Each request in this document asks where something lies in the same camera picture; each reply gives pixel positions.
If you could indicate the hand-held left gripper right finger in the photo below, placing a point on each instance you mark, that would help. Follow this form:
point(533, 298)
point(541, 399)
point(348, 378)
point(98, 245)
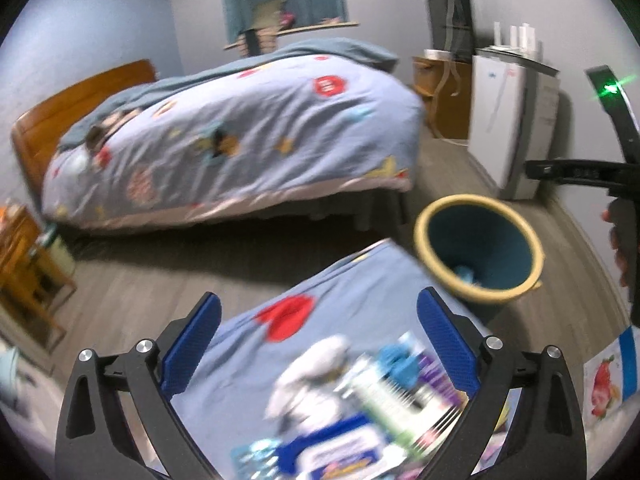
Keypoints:
point(447, 345)

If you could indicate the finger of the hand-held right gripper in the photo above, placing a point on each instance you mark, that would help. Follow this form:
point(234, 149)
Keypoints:
point(570, 171)

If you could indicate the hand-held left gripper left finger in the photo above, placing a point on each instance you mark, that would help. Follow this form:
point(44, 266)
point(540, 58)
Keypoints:
point(192, 345)

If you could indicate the blue face mask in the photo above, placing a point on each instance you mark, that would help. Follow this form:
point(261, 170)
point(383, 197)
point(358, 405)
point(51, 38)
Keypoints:
point(400, 365)

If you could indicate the blue bin with yellow rim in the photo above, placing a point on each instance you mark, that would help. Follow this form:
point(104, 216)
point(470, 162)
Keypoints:
point(480, 240)

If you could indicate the person's right hand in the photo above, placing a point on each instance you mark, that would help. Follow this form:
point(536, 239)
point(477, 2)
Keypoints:
point(620, 260)

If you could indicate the purple striped wrapper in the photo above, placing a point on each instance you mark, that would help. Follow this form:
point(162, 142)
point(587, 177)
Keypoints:
point(440, 385)

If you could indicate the blue scrap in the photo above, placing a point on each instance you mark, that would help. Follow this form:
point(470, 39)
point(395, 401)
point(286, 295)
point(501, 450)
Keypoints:
point(464, 275)

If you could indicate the white mini fridge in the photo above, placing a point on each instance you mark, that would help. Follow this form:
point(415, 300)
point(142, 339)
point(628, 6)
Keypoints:
point(505, 120)

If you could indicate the green and white packet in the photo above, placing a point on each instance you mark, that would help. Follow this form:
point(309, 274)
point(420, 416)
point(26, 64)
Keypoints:
point(385, 400)

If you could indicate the cartoon printed blue table blanket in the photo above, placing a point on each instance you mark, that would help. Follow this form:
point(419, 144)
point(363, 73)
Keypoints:
point(280, 340)

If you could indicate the crumpled white tissue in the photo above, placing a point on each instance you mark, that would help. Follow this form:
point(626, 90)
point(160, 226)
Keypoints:
point(307, 385)

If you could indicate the white router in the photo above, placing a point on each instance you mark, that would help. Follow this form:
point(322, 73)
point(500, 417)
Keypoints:
point(520, 40)

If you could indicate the wooden cabinet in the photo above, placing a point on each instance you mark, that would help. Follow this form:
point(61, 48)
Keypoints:
point(430, 105)

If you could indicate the blue and white packet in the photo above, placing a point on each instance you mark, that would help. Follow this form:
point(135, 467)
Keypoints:
point(335, 452)

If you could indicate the strawberry picture box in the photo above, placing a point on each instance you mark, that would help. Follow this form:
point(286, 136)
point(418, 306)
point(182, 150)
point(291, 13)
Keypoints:
point(607, 380)

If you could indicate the wooden chair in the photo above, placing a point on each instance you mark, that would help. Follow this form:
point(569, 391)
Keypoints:
point(30, 270)

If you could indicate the black monitor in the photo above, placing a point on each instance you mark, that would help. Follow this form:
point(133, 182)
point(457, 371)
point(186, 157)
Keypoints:
point(442, 15)

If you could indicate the wooden bed headboard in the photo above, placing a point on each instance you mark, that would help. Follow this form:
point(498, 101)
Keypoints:
point(45, 120)

